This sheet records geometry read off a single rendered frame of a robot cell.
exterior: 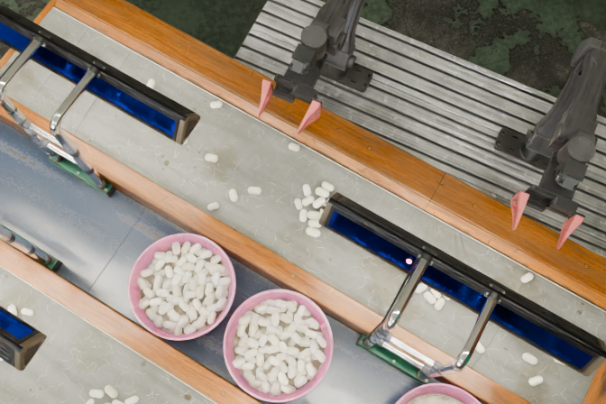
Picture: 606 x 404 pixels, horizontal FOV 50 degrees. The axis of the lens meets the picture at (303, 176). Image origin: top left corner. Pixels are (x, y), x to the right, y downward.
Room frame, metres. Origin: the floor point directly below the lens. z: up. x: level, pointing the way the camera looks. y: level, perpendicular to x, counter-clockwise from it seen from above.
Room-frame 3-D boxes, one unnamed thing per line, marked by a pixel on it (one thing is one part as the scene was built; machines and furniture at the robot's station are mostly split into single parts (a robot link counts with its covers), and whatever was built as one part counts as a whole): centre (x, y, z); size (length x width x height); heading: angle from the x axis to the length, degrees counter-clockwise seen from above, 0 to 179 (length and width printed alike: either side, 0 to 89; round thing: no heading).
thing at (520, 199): (0.41, -0.48, 1.07); 0.09 x 0.07 x 0.07; 157
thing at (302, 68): (0.69, 0.01, 1.13); 0.07 x 0.06 x 0.11; 67
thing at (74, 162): (0.65, 0.57, 0.90); 0.20 x 0.19 x 0.45; 62
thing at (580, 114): (0.70, -0.64, 1.05); 0.30 x 0.09 x 0.12; 157
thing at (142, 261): (0.27, 0.29, 0.72); 0.27 x 0.27 x 0.10
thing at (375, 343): (0.19, -0.29, 0.90); 0.20 x 0.19 x 0.45; 62
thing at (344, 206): (0.26, -0.33, 1.08); 0.62 x 0.08 x 0.07; 62
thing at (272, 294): (0.14, 0.04, 0.72); 0.27 x 0.27 x 0.10
